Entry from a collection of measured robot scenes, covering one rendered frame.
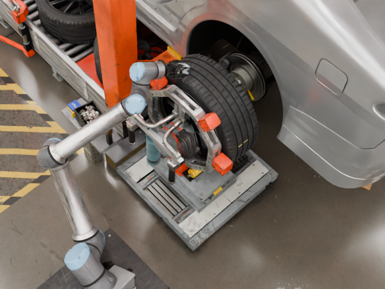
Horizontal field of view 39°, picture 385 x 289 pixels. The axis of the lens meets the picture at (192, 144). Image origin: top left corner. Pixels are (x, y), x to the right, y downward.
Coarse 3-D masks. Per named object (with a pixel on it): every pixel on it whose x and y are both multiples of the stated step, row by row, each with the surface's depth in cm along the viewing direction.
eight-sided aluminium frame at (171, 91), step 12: (156, 96) 306; (168, 96) 294; (180, 96) 293; (156, 108) 326; (192, 108) 291; (156, 120) 329; (204, 132) 288; (216, 144) 292; (216, 156) 302; (192, 168) 326; (204, 168) 313
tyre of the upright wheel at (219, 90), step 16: (192, 64) 299; (208, 64) 298; (176, 80) 296; (192, 80) 290; (208, 80) 291; (224, 80) 291; (192, 96) 292; (208, 96) 286; (224, 96) 288; (240, 96) 292; (160, 112) 336; (208, 112) 290; (224, 112) 288; (240, 112) 293; (224, 128) 288; (240, 128) 294; (256, 128) 303; (224, 144) 296; (240, 144) 299
